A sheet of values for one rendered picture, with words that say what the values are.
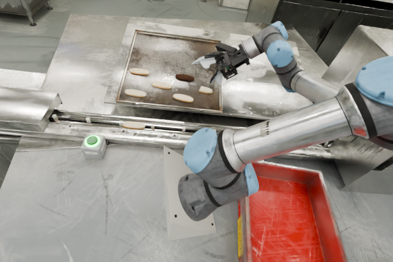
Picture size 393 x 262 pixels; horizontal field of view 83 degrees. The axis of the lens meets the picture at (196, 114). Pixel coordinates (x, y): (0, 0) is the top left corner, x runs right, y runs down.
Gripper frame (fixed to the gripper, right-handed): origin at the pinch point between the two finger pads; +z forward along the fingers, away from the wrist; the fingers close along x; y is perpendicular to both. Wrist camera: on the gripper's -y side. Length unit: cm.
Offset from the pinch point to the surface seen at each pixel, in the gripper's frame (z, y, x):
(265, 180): -3, 42, 32
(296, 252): -5, 69, 30
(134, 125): 35.6, 10.1, -3.1
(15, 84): 83, -24, -34
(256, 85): -15.4, -7.1, 36.0
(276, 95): -21.9, 0.5, 42.0
